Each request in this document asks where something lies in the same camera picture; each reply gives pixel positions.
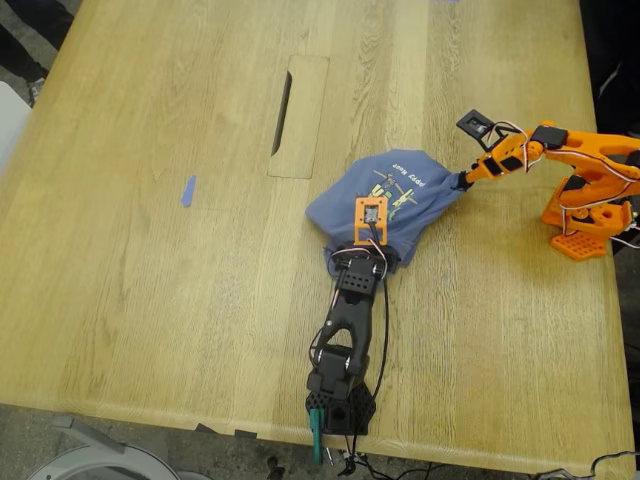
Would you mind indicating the green table clamp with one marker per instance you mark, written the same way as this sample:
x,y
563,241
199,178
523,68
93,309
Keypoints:
x,y
316,440

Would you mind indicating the grey round disc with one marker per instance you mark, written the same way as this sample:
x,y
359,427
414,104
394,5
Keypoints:
x,y
192,476

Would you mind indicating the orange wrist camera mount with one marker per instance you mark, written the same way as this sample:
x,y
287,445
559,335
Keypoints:
x,y
370,215

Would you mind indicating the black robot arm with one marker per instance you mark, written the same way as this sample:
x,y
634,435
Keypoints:
x,y
350,320

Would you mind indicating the fixed orange gripper finger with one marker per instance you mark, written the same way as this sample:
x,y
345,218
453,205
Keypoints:
x,y
475,174

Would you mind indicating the person in dark clothing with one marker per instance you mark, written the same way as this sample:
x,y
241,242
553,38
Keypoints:
x,y
615,60

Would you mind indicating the grey sneaker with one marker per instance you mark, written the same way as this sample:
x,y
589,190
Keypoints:
x,y
36,92

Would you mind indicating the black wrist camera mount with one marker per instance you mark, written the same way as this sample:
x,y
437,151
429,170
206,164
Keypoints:
x,y
475,125

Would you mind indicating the white chair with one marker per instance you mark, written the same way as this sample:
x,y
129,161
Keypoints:
x,y
10,125

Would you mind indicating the blue tape strip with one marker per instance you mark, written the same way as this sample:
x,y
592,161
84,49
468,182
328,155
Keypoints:
x,y
188,192

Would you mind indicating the dark trouser legs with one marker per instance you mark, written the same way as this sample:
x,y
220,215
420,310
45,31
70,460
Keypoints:
x,y
30,30

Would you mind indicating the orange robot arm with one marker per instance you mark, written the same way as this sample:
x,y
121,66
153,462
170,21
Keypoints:
x,y
595,190

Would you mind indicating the blue printed T-shirt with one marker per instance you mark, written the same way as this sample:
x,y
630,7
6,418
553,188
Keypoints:
x,y
340,210

